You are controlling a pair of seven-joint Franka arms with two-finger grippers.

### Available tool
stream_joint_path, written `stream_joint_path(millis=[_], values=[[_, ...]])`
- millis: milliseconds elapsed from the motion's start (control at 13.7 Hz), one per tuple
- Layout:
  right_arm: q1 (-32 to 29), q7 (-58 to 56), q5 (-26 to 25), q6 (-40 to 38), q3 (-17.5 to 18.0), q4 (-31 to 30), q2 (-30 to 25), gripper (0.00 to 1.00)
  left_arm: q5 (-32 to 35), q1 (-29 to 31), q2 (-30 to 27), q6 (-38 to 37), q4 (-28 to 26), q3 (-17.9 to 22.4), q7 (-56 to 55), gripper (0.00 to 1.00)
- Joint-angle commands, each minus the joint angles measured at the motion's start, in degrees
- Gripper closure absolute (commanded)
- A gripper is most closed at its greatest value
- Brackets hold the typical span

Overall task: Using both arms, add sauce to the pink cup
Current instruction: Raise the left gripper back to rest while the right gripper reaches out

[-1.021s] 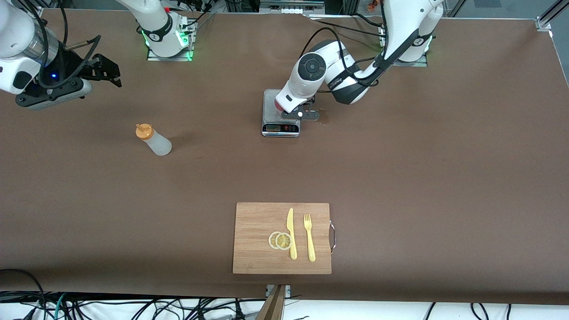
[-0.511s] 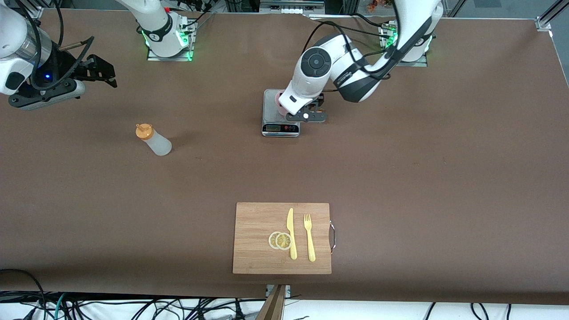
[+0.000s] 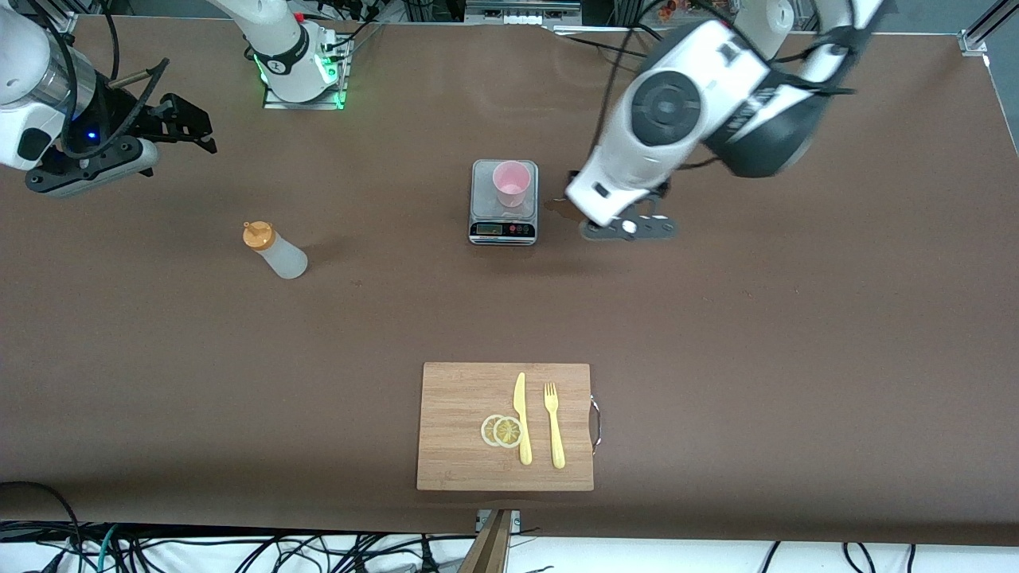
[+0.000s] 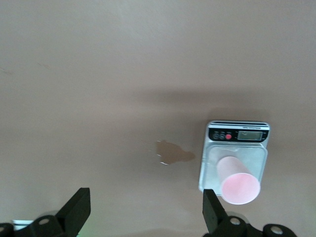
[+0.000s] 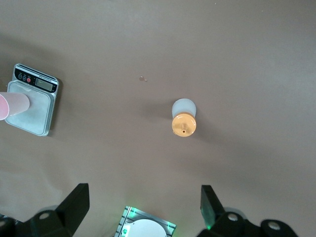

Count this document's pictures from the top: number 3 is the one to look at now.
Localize tangled black floor cables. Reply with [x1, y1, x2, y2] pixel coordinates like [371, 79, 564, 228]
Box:
[0, 521, 478, 573]

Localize teal floor cable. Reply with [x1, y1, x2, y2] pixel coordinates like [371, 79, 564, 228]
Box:
[96, 524, 122, 573]

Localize yellow plastic knife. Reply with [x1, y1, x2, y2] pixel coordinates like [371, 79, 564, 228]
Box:
[513, 372, 533, 466]

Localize pink plastic cup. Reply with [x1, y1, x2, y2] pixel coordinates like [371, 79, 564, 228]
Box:
[492, 160, 533, 209]

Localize white power strip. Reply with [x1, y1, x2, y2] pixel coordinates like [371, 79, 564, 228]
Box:
[464, 0, 584, 26]

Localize black cable on table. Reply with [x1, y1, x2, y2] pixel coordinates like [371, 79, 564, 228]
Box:
[553, 28, 642, 58]

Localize squeeze bottle with orange cap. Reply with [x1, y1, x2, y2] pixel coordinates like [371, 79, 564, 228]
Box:
[242, 220, 309, 280]

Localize yellow plastic fork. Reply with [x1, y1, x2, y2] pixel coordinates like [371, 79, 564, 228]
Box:
[543, 382, 567, 470]

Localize silver digital kitchen scale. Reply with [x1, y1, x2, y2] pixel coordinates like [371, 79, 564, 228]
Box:
[468, 159, 540, 247]

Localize black floor cable loop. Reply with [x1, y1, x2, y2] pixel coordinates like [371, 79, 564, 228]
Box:
[0, 480, 84, 573]

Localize wooden post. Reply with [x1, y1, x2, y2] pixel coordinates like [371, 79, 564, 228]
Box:
[458, 509, 512, 573]

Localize aluminium frame corner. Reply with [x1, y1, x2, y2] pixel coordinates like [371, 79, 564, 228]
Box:
[959, 0, 1019, 57]

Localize bamboo cutting board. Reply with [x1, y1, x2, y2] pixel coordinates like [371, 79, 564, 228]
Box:
[416, 362, 595, 493]

